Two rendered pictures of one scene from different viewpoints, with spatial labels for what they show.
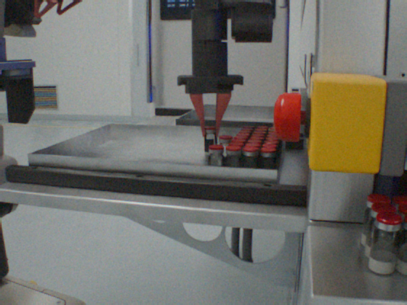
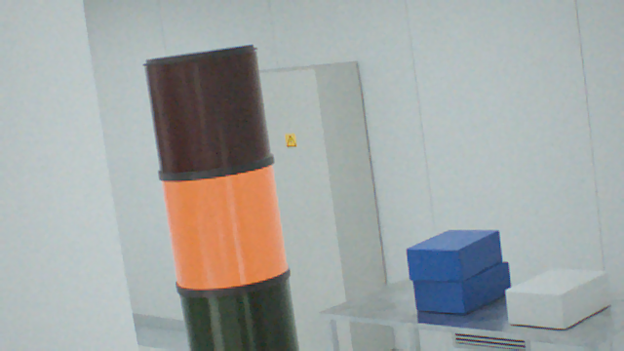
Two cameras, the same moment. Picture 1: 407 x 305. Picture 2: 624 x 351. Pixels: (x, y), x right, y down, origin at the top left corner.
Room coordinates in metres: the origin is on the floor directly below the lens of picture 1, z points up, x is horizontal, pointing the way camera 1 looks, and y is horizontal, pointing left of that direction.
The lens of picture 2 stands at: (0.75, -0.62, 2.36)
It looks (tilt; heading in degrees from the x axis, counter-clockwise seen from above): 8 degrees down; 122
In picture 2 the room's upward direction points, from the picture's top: 8 degrees counter-clockwise
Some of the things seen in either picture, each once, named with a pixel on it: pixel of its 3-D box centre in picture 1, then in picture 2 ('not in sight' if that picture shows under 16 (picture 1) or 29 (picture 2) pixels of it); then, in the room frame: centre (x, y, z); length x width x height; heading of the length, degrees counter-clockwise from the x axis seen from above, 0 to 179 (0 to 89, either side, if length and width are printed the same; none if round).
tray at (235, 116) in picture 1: (262, 120); not in sight; (0.92, -0.14, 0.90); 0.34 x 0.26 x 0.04; 77
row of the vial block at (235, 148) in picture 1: (241, 150); not in sight; (0.59, -0.06, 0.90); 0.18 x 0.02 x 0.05; 166
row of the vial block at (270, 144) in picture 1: (272, 152); not in sight; (0.58, -0.10, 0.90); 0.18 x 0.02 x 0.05; 166
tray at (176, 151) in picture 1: (171, 151); not in sight; (0.61, 0.05, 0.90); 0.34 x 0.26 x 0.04; 76
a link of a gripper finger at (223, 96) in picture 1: (208, 108); not in sight; (0.65, -0.01, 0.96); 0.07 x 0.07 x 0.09; 1
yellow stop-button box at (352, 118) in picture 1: (352, 120); not in sight; (0.32, -0.12, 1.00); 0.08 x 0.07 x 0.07; 77
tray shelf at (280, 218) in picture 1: (219, 146); not in sight; (0.77, -0.03, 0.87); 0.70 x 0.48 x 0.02; 167
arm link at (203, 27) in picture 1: (213, 25); not in sight; (0.65, -0.02, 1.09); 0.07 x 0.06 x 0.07; 85
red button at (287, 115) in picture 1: (296, 117); not in sight; (0.33, -0.08, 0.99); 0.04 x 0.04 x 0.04; 77
